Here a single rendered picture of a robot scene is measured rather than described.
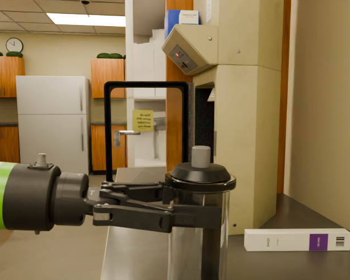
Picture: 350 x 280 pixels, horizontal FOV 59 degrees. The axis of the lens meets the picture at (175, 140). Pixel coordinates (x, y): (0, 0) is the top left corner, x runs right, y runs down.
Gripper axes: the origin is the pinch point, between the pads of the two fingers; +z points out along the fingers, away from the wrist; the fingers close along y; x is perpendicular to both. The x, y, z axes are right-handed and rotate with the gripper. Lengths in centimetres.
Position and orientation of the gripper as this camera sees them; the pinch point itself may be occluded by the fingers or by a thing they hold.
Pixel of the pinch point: (195, 205)
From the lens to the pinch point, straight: 49.1
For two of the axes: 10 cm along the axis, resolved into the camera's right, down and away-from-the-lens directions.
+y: -1.5, -1.1, 9.8
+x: -1.0, 9.9, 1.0
